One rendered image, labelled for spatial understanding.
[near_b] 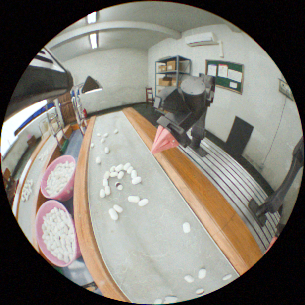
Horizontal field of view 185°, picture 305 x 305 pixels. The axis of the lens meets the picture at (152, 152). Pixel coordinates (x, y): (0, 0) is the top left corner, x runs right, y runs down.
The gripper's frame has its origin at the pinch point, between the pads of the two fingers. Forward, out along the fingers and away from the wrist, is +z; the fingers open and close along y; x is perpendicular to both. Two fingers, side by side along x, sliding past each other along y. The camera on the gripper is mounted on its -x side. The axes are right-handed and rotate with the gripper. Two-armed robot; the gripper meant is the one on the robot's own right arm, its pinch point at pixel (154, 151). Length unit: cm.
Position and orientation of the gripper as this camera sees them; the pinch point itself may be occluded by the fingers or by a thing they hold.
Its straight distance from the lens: 28.3
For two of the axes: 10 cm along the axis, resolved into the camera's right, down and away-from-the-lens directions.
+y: 4.2, 5.8, -6.9
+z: -6.9, 7.0, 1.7
